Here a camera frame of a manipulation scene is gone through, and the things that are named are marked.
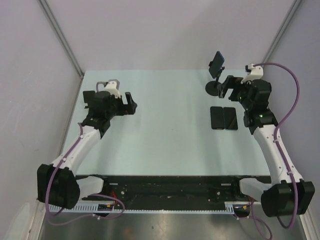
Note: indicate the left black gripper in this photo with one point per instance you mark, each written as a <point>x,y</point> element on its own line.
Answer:
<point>124,109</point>

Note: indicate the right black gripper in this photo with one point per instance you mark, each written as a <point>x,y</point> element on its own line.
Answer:
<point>231,81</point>

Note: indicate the black round base stand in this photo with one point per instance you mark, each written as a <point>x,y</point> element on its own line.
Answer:
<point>212,86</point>

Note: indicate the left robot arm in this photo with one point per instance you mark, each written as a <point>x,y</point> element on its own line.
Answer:
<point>57,184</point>

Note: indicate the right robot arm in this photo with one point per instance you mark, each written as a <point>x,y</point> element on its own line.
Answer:
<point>288,193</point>

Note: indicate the black folding phone stand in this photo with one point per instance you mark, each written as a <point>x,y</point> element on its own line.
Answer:
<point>88,96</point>

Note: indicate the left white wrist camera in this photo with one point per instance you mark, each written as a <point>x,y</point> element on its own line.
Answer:
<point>112,86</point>

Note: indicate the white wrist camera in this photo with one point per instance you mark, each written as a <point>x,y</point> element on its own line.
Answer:
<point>112,86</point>
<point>253,73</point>

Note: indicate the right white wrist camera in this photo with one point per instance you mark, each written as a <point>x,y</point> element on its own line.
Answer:
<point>253,73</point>

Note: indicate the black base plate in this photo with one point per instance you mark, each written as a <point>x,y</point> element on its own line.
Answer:
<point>172,193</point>

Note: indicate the grey slotted cable duct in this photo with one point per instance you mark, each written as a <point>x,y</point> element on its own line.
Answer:
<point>106,208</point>

